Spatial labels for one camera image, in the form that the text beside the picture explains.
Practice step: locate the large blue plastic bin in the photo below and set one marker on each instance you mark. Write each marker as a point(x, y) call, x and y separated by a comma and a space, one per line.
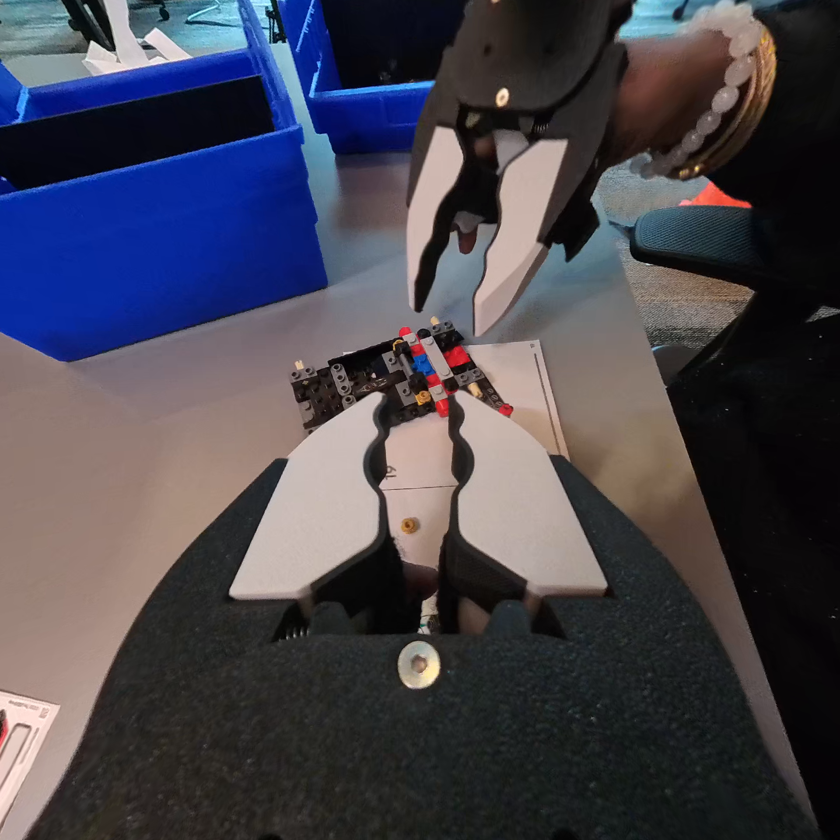
point(164, 243)

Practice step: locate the black bin divider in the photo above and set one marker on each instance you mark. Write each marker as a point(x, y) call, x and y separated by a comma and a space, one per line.
point(131, 131)

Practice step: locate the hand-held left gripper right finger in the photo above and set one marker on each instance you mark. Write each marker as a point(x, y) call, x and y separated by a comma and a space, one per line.
point(518, 512)

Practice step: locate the orange object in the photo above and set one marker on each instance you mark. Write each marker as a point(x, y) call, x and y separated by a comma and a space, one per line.
point(718, 195)

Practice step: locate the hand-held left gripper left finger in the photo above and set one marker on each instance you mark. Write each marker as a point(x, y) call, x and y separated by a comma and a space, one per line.
point(315, 505)

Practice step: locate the person's dark clothing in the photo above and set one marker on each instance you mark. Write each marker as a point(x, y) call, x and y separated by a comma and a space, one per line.
point(774, 525)

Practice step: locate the black lego car chassis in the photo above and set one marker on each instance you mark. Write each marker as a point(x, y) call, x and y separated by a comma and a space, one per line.
point(367, 387)

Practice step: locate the small blue plastic bin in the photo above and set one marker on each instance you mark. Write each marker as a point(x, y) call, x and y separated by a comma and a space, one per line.
point(367, 118)

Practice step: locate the crumpled white paper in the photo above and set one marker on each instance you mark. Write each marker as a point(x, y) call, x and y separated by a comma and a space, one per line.
point(131, 46)

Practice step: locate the person's right hand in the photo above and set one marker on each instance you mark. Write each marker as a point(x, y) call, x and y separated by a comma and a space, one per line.
point(663, 98)

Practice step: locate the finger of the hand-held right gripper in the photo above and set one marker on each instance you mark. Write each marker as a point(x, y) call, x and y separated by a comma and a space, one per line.
point(430, 190)
point(528, 216)

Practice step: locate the lego sticker sheet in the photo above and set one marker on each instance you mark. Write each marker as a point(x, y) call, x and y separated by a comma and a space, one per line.
point(23, 748)

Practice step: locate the white instruction booklet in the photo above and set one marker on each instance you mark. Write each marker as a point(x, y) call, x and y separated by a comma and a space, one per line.
point(512, 387)

